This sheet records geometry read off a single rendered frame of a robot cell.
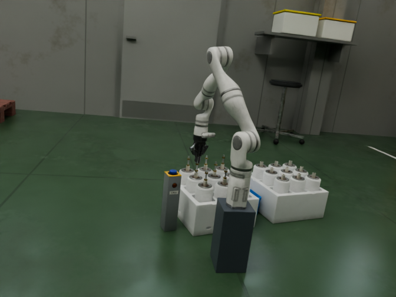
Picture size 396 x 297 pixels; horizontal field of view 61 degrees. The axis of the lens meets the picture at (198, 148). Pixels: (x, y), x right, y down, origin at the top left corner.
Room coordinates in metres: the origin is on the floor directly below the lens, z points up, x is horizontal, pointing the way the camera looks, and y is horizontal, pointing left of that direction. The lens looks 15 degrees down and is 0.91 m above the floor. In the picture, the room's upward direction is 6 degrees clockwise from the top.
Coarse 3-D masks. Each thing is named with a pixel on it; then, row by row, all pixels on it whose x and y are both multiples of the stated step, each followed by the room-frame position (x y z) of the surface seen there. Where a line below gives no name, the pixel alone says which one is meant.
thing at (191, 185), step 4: (188, 180) 1.76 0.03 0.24; (192, 180) 1.74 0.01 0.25; (196, 180) 1.74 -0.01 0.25; (200, 180) 1.75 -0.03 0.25; (188, 184) 1.75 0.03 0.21; (192, 184) 1.73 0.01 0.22; (196, 184) 1.73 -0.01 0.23; (188, 188) 1.75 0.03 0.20; (192, 188) 1.74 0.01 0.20; (192, 192) 1.73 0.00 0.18
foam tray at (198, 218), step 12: (180, 192) 1.76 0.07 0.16; (180, 204) 1.75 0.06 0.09; (192, 204) 1.61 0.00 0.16; (204, 204) 1.59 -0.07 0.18; (252, 204) 1.73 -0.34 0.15; (180, 216) 1.73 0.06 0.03; (192, 216) 1.60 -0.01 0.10; (204, 216) 1.60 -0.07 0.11; (192, 228) 1.59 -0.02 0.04; (204, 228) 1.60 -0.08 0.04
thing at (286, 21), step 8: (280, 16) 4.27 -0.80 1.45; (288, 16) 4.18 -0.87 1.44; (296, 16) 4.20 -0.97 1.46; (304, 16) 4.21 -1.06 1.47; (312, 16) 4.23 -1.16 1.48; (280, 24) 4.23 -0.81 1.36; (288, 24) 4.18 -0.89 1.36; (296, 24) 4.20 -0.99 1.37; (304, 24) 4.22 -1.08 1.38; (312, 24) 4.24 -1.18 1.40; (280, 32) 4.21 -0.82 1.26; (288, 32) 4.19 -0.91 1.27; (296, 32) 4.20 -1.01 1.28; (304, 32) 4.22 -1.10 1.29; (312, 32) 4.24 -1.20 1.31
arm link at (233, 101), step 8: (224, 96) 1.45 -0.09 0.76; (232, 96) 1.43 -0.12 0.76; (240, 96) 1.44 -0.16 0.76; (224, 104) 1.45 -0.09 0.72; (232, 104) 1.42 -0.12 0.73; (240, 104) 1.42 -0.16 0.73; (232, 112) 1.43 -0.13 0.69; (240, 112) 1.42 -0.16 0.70; (248, 112) 1.43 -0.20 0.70; (240, 120) 1.42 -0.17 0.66; (248, 120) 1.41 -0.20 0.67; (240, 128) 1.44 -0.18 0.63; (248, 128) 1.40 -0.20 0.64; (256, 136) 1.36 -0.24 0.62; (256, 144) 1.34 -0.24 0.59
